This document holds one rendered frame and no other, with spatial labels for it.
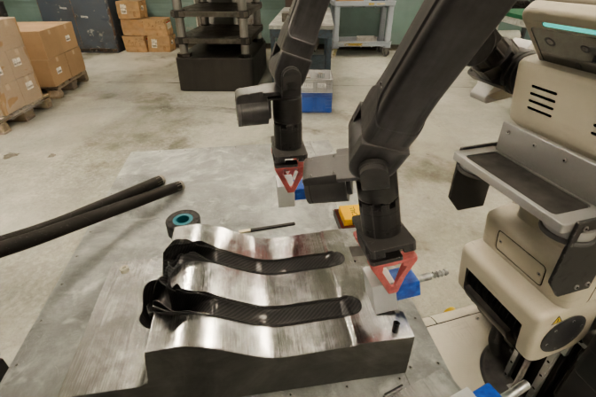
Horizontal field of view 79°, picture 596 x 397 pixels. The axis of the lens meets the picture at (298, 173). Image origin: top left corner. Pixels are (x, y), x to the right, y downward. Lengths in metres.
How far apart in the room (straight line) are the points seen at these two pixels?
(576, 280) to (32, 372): 0.89
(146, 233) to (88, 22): 6.79
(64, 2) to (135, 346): 7.31
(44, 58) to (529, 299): 4.89
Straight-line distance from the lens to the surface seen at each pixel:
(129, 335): 0.67
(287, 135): 0.71
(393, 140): 0.40
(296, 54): 0.65
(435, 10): 0.33
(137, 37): 7.39
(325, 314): 0.62
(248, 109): 0.68
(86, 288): 0.87
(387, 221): 0.52
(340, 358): 0.60
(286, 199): 0.79
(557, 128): 0.77
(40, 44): 5.04
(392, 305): 0.61
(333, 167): 0.48
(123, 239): 0.96
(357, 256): 0.74
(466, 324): 1.48
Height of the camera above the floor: 1.36
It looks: 30 degrees down
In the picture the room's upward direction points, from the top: straight up
